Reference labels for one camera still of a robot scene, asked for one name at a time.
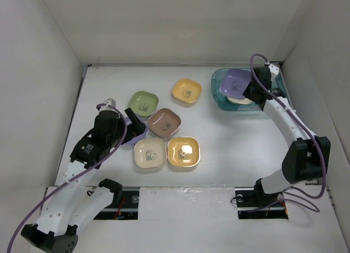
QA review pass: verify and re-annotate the green plate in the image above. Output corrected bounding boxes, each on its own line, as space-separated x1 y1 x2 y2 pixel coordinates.
128 91 159 117

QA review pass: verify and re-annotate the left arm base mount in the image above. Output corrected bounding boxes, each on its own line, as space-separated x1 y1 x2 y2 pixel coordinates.
94 188 139 220

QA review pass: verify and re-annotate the yellow plate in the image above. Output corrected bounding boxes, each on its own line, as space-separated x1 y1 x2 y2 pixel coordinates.
172 79 202 104
167 137 201 168

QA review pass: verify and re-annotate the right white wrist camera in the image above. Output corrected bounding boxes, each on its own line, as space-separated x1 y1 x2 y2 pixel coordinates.
266 62 280 81

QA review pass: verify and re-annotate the teal plastic bin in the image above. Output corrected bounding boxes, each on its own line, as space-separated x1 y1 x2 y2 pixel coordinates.
211 68 288 112

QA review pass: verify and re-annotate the yellow plate bottom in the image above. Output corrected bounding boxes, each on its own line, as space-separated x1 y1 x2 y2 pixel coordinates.
167 137 201 168

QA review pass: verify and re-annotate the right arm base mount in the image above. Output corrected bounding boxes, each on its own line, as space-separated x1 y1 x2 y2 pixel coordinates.
230 187 288 220

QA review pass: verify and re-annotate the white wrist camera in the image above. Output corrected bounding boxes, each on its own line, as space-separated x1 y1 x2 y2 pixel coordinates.
96 98 116 112
266 62 280 81

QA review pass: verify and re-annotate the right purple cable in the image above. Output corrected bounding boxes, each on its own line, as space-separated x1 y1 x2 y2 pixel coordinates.
250 54 328 212

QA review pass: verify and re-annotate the purple plate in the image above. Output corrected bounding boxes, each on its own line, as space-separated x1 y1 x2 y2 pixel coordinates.
220 68 251 100
122 122 148 146

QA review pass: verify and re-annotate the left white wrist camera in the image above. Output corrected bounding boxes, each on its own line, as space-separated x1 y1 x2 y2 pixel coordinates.
96 98 116 112

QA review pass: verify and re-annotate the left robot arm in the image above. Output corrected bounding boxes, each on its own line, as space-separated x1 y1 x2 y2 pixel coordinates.
21 103 146 252

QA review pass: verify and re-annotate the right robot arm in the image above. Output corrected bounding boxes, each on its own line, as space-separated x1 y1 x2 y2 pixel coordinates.
243 66 331 206

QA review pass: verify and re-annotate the brown plate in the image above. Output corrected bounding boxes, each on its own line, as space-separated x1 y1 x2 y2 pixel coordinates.
148 108 182 137

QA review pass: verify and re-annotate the purple cable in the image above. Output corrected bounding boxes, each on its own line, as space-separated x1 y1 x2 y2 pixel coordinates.
7 102 129 253
250 54 328 212

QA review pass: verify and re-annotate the cream plate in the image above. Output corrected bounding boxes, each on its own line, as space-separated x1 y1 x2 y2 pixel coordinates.
134 138 167 169
227 97 254 105

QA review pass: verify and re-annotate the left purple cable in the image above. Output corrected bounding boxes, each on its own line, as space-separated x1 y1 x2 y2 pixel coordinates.
7 102 129 253

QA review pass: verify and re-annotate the yellow plate top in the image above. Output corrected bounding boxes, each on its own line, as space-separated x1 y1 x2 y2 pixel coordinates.
172 79 202 104

